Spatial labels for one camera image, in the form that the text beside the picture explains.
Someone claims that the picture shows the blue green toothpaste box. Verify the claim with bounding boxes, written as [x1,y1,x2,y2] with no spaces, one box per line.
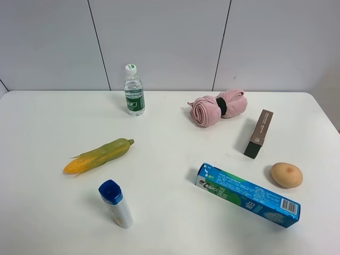
[195,163,301,228]

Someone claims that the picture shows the brown potato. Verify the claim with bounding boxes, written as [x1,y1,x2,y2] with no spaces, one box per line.
[270,163,303,189]

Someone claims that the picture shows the black hair tie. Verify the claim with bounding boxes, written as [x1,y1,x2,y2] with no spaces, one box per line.
[215,97,227,115]

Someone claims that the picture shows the rolled pink towel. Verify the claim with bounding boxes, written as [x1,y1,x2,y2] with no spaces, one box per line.
[188,89,248,128]

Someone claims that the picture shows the brown rectangular box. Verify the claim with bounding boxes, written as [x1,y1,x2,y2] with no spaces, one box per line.
[244,109,274,159]

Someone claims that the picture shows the yellow green toy corn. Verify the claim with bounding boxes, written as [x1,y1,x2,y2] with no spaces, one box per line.
[63,138,134,175]

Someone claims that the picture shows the white blue-capped bottle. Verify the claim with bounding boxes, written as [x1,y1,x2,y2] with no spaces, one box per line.
[98,180,133,228]

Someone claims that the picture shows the clear green-label water bottle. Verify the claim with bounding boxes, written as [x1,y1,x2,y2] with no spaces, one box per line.
[124,64,145,116]

